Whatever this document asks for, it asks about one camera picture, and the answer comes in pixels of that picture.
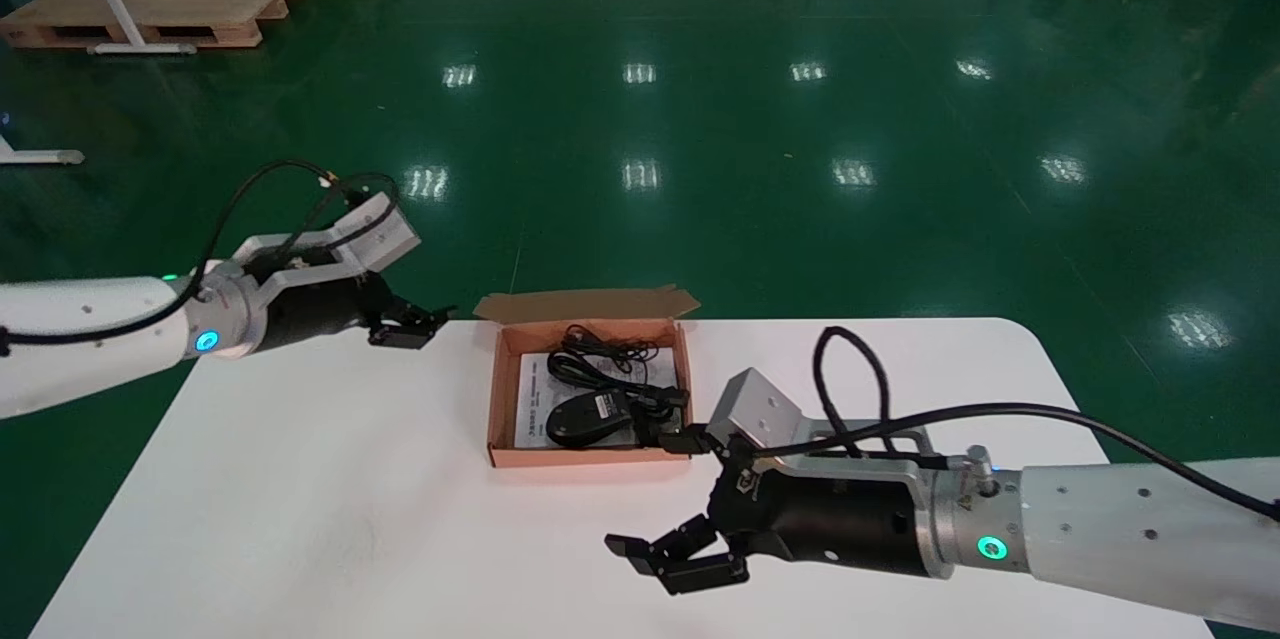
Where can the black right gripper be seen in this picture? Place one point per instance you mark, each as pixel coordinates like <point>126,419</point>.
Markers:
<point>830,519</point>

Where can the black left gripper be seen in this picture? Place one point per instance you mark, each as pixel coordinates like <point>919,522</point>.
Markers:
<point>320,311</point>

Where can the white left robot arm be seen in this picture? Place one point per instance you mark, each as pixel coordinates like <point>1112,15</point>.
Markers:
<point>80,329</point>

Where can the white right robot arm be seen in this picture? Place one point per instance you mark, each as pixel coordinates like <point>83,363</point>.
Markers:
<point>1100,529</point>

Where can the brown cardboard storage box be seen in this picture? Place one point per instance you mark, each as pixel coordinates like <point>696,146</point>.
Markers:
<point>590,457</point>

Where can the printed white instruction sheet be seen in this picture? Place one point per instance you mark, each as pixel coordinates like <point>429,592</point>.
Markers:
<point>530,414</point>

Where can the large wooden pallet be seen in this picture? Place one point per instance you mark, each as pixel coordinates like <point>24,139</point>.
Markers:
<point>190,4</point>

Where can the white floor foot bar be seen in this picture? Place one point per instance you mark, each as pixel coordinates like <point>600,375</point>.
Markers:
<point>40,157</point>

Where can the gray left wrist camera mount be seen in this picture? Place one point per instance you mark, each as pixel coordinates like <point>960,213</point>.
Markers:
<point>385,234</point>

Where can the gray wrist camera mount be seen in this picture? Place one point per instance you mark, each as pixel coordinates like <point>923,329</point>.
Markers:
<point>765,414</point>
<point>385,234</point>

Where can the gray right wrist camera mount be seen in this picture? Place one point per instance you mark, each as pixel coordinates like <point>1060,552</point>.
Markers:
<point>765,414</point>

